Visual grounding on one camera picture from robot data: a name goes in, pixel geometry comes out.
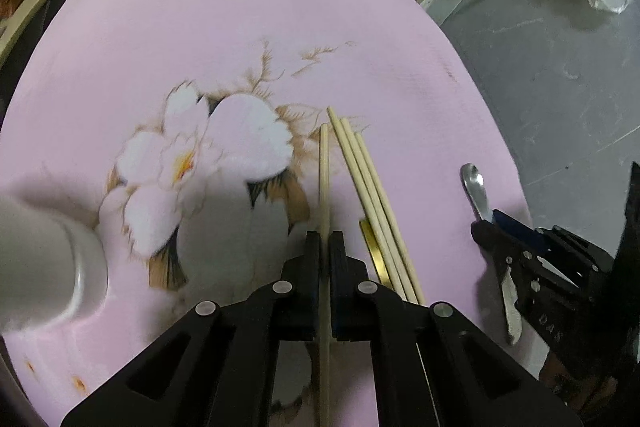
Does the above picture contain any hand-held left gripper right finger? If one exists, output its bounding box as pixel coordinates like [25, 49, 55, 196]
[328, 231, 583, 427]

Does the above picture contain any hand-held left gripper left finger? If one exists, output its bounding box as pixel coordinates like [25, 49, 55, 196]
[60, 231, 321, 427]

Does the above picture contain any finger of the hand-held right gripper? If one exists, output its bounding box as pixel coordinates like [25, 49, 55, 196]
[471, 221, 543, 310]
[491, 209, 615, 280]

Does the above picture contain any gold metal spoon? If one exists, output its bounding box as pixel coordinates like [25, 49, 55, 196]
[359, 218, 396, 292]

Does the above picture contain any silver metal spoon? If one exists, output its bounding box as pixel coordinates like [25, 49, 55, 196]
[460, 163, 523, 346]

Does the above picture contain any white plastic utensil holder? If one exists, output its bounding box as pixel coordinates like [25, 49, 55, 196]
[0, 194, 109, 334]

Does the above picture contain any pink floral tablecloth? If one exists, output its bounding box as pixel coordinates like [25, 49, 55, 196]
[0, 0, 533, 427]

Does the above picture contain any beige kitchen counter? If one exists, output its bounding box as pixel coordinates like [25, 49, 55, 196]
[0, 0, 91, 62]

